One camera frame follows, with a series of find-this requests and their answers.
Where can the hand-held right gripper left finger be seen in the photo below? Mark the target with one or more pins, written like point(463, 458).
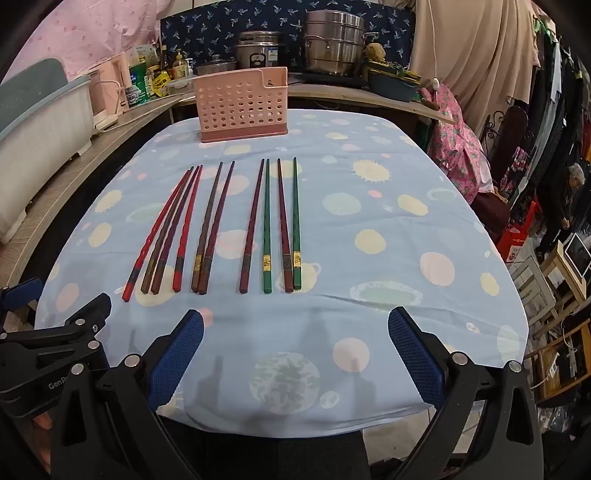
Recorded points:
point(178, 360)

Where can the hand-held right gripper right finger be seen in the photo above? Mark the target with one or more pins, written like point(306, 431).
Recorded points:
point(415, 355)

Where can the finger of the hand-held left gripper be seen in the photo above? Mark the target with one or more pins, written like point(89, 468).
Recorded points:
point(92, 308)
point(21, 291)

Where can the dark red chopstick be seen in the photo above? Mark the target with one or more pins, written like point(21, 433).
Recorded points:
point(159, 279)

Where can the brown gold-banded chopstick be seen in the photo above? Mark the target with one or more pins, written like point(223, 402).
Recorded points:
point(197, 274)

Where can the maroon gold-banded chopstick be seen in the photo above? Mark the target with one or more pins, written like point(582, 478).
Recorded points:
point(206, 277)

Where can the green chopstick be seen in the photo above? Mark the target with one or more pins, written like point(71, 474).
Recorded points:
point(298, 277)
point(267, 277)

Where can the pink plastic utensil holder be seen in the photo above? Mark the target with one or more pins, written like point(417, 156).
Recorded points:
point(240, 106)

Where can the person's left hand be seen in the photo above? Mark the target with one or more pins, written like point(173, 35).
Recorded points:
point(41, 424)

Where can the blue dotted tablecloth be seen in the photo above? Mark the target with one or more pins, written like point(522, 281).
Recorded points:
point(369, 258)

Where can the white plastic dish bin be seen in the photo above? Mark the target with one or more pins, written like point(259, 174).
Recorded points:
point(37, 138)

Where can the red box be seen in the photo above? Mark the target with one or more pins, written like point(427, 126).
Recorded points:
point(519, 235)

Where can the wooden stool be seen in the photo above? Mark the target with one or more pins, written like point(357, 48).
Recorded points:
point(561, 277)

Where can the white-framed tablet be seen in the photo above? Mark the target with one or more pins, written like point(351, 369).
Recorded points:
point(579, 254)

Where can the pink floral garment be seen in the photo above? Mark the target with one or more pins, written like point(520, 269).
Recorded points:
point(455, 138)

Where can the green tin can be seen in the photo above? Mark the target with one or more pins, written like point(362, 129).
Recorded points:
point(137, 87)

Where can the pink electric kettle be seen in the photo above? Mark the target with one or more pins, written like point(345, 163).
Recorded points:
point(121, 78)

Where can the yellow packet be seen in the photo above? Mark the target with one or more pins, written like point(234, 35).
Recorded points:
point(160, 84)

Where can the clear plastic food container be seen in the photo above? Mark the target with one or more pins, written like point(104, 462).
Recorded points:
point(181, 86)

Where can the dark metal chair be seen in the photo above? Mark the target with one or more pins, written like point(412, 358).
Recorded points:
point(512, 134)

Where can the yellow-capped sauce bottle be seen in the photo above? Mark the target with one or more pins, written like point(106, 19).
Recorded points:
point(178, 67)

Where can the printed paper carton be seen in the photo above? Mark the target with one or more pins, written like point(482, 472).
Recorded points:
point(141, 54)

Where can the clear pump bottle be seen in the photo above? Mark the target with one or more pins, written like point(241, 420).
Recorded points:
point(189, 68)

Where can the dark glass bottle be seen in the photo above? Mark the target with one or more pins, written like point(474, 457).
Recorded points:
point(163, 57)

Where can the blue plastic basin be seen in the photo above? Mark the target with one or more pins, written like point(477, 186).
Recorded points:
point(392, 90)

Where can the pink patterned sheet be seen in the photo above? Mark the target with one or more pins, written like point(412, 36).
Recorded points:
point(83, 27)

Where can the small steel pot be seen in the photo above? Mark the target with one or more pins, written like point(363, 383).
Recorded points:
point(217, 67)

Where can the yellow plastic basin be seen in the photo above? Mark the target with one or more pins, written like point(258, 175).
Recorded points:
point(392, 68)

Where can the black induction cooktop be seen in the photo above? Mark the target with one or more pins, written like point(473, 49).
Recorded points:
point(318, 78)

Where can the navy floral cloth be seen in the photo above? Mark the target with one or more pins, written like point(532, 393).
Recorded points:
point(207, 27)

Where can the hanging dark clothes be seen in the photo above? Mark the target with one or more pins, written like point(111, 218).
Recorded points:
point(568, 92)

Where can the tan loofah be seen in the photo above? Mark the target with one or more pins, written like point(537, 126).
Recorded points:
point(376, 52)

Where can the beige curtain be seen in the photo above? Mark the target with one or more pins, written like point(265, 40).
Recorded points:
point(475, 55)

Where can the steel rice cooker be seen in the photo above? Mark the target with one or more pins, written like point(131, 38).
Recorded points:
point(261, 50)

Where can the steel steamer pot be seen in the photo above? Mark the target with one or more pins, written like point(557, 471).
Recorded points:
point(334, 41)

